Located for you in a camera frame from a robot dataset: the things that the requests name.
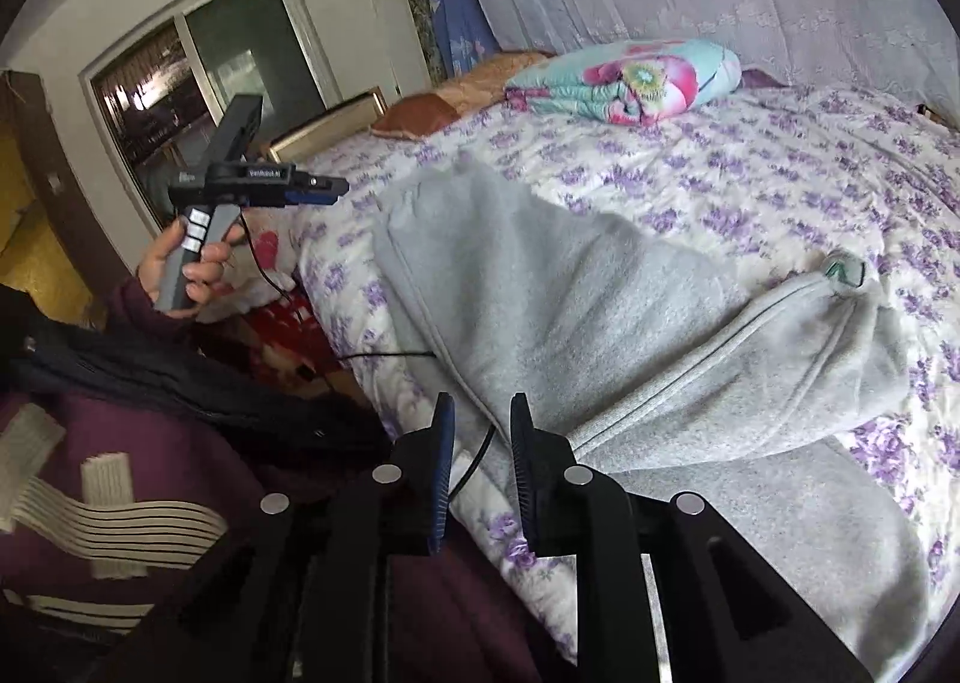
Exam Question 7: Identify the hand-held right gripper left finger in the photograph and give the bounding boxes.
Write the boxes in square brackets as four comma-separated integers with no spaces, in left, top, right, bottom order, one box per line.
[97,392,456,683]

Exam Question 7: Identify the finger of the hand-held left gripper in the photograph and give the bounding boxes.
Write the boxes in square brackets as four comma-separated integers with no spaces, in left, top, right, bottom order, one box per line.
[288,173,350,208]

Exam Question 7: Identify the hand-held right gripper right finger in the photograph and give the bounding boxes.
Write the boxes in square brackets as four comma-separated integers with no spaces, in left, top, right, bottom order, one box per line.
[510,393,875,683]

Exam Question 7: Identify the grey sweatshirt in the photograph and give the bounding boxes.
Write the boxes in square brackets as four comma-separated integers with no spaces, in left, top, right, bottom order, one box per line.
[371,161,932,681]

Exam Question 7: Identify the person's left forearm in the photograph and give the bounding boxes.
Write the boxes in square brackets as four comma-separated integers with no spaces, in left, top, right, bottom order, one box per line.
[101,276,197,346]

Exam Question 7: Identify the person's left hand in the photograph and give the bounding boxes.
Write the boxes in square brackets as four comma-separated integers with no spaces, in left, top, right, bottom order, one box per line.
[137,216,235,313]

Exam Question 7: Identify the white cloth with pink print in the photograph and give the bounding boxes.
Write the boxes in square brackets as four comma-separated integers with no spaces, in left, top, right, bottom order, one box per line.
[196,209,307,325]

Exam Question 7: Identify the sliding glass window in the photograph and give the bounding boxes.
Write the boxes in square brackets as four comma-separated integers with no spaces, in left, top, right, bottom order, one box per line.
[78,0,340,235]

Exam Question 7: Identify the red floral blanket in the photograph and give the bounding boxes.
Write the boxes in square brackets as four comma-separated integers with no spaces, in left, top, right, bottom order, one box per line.
[196,291,355,395]

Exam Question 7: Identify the brown wooden door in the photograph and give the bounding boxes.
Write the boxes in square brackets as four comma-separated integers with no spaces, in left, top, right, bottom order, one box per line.
[0,71,115,325]

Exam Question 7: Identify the mottled green panel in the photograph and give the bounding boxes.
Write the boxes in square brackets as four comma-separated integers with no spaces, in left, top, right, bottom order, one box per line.
[399,0,445,85]

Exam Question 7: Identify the black jacket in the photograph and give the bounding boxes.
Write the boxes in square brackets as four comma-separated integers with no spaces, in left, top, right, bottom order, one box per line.
[0,281,391,459]

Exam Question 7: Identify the orange brown pillow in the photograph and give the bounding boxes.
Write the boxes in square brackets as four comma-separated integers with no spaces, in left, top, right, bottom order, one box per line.
[433,50,554,115]

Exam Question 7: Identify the person's maroon patterned sweater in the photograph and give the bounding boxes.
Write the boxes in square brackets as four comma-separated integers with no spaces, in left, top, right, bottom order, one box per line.
[0,284,542,683]

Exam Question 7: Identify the folded teal floral quilt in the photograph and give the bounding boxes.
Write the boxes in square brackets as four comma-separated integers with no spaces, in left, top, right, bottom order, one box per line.
[504,39,743,127]

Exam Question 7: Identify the purple floral bed sheet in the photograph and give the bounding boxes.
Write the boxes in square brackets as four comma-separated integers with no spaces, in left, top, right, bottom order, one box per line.
[295,79,960,663]

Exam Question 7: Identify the golden frame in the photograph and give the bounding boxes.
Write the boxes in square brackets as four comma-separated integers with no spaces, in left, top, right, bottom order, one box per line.
[268,86,389,163]

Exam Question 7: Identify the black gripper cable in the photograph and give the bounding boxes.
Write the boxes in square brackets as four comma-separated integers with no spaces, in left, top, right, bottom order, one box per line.
[330,350,497,498]
[229,216,299,295]

